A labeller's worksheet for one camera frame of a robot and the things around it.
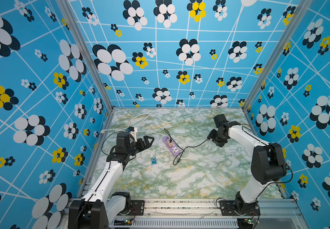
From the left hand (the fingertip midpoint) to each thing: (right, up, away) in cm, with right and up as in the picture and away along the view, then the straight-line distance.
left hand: (150, 140), depth 82 cm
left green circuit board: (-13, -40, -11) cm, 43 cm away
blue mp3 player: (+1, -14, +9) cm, 17 cm away
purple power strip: (+12, -6, +11) cm, 18 cm away
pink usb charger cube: (+11, -4, +9) cm, 15 cm away
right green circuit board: (+48, -40, -12) cm, 64 cm away
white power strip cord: (+15, +17, +33) cm, 41 cm away
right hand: (+40, -2, +11) cm, 41 cm away
